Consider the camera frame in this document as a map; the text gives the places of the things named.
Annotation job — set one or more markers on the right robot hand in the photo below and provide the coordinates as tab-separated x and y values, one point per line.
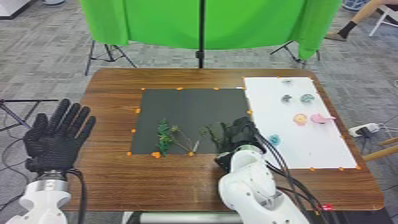
240	133

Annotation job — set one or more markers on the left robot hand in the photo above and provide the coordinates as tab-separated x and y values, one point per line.
55	143

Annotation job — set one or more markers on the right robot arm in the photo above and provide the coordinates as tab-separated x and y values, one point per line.
254	186

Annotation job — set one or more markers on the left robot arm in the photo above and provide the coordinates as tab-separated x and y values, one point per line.
44	200

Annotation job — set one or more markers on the dark green sprig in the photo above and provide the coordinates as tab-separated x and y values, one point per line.
211	133

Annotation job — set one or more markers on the light blue flower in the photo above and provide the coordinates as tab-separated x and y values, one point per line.
273	139

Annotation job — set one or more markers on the white sheet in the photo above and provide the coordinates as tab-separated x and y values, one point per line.
295	146

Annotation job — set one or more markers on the dark mat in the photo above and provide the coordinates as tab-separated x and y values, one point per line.
188	113

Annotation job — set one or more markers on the thin green sprig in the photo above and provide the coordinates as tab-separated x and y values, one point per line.
176	129

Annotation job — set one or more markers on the orange flower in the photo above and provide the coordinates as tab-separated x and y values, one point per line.
300	119

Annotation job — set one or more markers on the black folding stand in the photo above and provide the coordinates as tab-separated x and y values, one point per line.
23	110

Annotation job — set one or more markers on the leafy green sprig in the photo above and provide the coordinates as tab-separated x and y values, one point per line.
163	140

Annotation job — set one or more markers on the dark blue flower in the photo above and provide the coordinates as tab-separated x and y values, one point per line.
286	98

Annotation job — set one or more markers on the pink flower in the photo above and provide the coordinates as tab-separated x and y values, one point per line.
321	118

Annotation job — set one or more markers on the teal flower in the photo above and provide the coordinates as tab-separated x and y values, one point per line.
307	98

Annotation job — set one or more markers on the pale grey flower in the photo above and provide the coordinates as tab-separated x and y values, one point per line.
286	82

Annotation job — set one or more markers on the white power strip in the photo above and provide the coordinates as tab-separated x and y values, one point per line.
362	129

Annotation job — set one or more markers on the wooden chair leg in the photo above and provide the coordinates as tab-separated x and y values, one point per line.
382	153

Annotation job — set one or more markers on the black tripod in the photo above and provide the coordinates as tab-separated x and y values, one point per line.
108	53
289	53

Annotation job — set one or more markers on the pale grey bar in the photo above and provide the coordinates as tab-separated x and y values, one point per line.
183	219

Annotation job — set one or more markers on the person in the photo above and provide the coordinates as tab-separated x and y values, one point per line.
360	16

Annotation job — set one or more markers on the white chair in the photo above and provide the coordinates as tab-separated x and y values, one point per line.
385	18

